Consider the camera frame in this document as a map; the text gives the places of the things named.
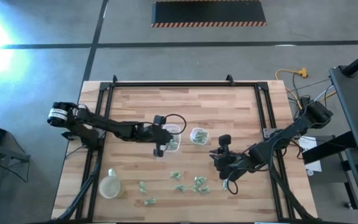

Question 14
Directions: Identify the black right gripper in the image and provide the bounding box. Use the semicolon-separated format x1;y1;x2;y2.
209;134;242;182

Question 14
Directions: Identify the large clear plastic container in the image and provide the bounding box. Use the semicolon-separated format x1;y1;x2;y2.
162;123;182;153

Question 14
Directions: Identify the small clear plastic container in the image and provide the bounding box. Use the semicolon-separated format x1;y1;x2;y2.
190;127;210;146

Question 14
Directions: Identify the yellowish plastic lid cup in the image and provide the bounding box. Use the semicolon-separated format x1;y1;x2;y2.
98;168;122;200

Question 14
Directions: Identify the white paper sheet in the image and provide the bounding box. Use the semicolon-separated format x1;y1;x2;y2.
298;136;323;174

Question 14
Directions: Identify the black power strip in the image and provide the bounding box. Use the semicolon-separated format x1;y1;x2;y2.
300;95;312;110

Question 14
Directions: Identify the black hazard-striped floor mat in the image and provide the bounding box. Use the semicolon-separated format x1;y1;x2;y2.
150;0;267;28

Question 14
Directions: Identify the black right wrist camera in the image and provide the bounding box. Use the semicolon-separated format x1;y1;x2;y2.
227;155;241;171

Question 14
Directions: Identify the black left camera cable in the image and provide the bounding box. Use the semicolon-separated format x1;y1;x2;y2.
163;113;188;136

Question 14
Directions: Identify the black camera cable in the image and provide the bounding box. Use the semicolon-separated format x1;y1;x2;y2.
163;113;188;136
226;177;239;196

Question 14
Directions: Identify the black right camera cable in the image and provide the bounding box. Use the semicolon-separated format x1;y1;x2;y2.
226;177;239;196

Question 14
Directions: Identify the black aluminium table frame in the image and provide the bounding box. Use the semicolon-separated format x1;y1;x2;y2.
54;81;318;224

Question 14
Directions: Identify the yellow extension cord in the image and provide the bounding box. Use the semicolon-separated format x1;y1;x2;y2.
274;67;337;110

